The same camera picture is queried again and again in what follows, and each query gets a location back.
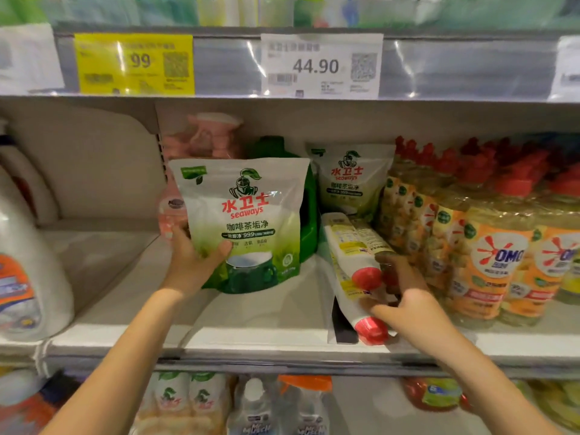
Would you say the person's left hand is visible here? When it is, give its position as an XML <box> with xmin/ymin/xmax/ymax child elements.
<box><xmin>161</xmin><ymin>227</ymin><xmax>234</xmax><ymax>301</ymax></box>

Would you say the person's right hand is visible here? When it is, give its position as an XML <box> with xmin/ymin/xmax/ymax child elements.
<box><xmin>370</xmin><ymin>254</ymin><xmax>454</xmax><ymax>359</ymax></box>

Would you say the slim white red-capped bottle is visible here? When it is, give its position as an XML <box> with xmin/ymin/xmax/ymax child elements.
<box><xmin>319</xmin><ymin>213</ymin><xmax>398</xmax><ymax>291</ymax></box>
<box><xmin>328</xmin><ymin>267</ymin><xmax>393</xmax><ymax>345</ymax></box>

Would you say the red green-label detergent pouch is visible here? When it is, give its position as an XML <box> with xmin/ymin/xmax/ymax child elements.
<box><xmin>403</xmin><ymin>376</ymin><xmax>472</xmax><ymax>413</ymax></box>

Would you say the large green white cleaner pouch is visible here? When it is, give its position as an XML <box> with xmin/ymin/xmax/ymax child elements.
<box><xmin>167</xmin><ymin>158</ymin><xmax>311</xmax><ymax>294</ymax></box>

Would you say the row of yellow red-capped bottles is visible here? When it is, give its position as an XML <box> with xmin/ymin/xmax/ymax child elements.
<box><xmin>379</xmin><ymin>135</ymin><xmax>580</xmax><ymax>327</ymax></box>

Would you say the row of white green-capped bottles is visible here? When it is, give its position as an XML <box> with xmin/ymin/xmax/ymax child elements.
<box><xmin>136</xmin><ymin>371</ymin><xmax>232</xmax><ymax>435</ymax></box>

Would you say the pink twin spray bottle pack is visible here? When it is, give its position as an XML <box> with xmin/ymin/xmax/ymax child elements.
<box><xmin>158</xmin><ymin>113</ymin><xmax>244</xmax><ymax>236</ymax></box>

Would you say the green capped cleaner bottle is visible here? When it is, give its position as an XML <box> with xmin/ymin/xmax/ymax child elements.
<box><xmin>245</xmin><ymin>135</ymin><xmax>320</xmax><ymax>263</ymax></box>

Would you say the white green-print cleaner pouch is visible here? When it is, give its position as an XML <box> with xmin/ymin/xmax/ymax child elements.
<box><xmin>306</xmin><ymin>143</ymin><xmax>396</xmax><ymax>221</ymax></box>

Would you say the yellow-capped pink-label cleaner bottle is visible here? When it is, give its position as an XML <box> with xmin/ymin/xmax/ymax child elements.
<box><xmin>0</xmin><ymin>369</ymin><xmax>78</xmax><ymax>435</ymax></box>

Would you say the person's right forearm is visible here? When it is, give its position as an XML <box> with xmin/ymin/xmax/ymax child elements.
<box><xmin>419</xmin><ymin>326</ymin><xmax>563</xmax><ymax>435</ymax></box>

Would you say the person's left forearm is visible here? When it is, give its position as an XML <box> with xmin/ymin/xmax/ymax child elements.
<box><xmin>40</xmin><ymin>285</ymin><xmax>196</xmax><ymax>435</ymax></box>

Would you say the yellow price tag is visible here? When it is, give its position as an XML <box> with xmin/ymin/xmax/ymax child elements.
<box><xmin>74</xmin><ymin>33</ymin><xmax>196</xmax><ymax>96</ymax></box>

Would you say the white price tag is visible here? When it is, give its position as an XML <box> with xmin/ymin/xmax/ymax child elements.
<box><xmin>0</xmin><ymin>24</ymin><xmax>66</xmax><ymax>94</ymax></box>
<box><xmin>550</xmin><ymin>36</ymin><xmax>580</xmax><ymax>100</ymax></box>
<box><xmin>260</xmin><ymin>33</ymin><xmax>384</xmax><ymax>100</ymax></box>

